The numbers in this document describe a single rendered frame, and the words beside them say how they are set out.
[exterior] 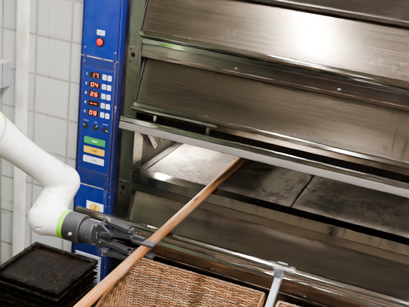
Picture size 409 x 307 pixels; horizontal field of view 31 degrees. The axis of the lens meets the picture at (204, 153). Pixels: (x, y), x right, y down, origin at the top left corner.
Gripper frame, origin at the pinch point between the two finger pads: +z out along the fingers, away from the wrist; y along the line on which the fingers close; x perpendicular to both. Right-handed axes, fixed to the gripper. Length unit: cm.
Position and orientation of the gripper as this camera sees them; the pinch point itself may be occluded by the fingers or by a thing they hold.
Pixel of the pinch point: (143, 248)
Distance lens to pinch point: 221.3
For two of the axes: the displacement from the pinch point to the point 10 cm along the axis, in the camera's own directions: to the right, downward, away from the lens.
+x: -3.7, 2.9, -8.8
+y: -1.1, 9.3, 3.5
